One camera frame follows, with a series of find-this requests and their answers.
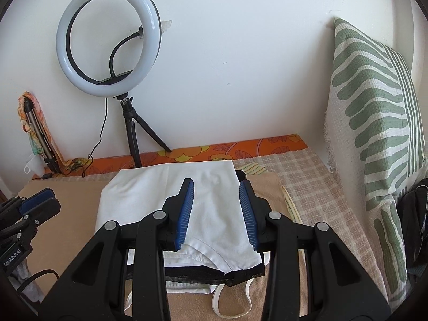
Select yellow striped cloth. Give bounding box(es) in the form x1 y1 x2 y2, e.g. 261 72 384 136
247 161 304 225

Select black garment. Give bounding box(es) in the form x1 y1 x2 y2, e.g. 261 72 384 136
124 169 269 288

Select person's left hand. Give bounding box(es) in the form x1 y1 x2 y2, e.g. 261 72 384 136
11 262 45 304

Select green leaf pattern pillow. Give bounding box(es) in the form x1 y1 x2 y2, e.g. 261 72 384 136
323 17 427 304

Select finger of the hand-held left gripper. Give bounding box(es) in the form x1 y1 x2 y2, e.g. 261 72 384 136
0 198 63 242
0 188 56 219

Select white cup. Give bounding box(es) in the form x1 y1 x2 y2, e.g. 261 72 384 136
23 153 46 175

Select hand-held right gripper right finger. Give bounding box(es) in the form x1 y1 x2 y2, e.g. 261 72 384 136
238 179 392 321

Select orange floral sheet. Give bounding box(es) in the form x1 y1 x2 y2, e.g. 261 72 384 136
65 134 308 176

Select black ring light cable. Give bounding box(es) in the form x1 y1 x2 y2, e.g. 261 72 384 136
81 98 108 178

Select beige plaid blanket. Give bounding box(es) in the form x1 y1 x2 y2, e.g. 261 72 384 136
233 147 380 268

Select white ring light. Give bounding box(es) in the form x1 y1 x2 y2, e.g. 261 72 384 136
56 0 164 98

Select white garment with strap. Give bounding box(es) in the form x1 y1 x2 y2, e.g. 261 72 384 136
123 250 254 319

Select black mini tripod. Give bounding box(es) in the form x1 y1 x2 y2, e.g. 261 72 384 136
114 93 173 168

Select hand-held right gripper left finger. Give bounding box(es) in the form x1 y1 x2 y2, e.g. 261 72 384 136
41 178 195 321

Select colourful patterned cloth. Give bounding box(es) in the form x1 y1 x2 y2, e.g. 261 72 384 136
17 91 88 175

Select folded metal tripod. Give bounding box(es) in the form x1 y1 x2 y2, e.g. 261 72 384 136
23 98 60 175

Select black gooseneck phone holder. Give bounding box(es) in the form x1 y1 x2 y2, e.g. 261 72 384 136
96 26 145 86

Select white pants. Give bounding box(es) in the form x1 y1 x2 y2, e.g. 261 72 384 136
95 160 268 273

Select dark cloth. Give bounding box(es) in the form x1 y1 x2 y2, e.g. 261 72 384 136
397 177 428 277

